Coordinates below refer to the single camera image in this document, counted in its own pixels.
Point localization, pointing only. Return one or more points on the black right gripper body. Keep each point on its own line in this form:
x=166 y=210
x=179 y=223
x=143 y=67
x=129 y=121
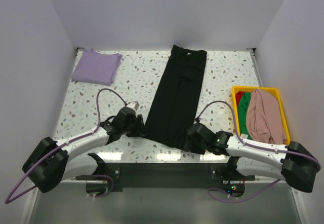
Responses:
x=190 y=139

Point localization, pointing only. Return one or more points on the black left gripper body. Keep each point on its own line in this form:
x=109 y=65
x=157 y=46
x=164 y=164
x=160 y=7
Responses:
x=138 y=125

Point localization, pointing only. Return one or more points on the black t shirt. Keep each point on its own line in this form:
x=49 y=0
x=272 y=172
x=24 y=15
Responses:
x=176 y=100

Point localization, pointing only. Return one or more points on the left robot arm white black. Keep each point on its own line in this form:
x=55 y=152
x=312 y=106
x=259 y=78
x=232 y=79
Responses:
x=49 y=164

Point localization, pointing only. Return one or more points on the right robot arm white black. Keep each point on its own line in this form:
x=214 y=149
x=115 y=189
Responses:
x=291 y=163

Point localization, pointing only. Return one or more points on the green t shirt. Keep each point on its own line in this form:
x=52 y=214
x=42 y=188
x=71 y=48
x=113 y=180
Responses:
x=242 y=110

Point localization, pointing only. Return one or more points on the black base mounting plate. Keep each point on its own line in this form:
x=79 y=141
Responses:
x=119 y=176

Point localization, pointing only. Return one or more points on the red t shirt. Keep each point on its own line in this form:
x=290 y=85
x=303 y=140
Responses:
x=238 y=96

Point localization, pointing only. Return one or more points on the yellow plastic bin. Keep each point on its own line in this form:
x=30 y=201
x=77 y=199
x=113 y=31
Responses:
x=274 y=92

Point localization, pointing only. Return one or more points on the folded purple t shirt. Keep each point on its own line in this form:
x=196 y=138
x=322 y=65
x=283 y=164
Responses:
x=96 y=68

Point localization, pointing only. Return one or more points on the pink t shirt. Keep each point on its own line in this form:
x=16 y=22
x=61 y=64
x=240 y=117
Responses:
x=263 y=120

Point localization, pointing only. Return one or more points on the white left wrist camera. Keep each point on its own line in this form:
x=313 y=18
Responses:
x=134 y=105

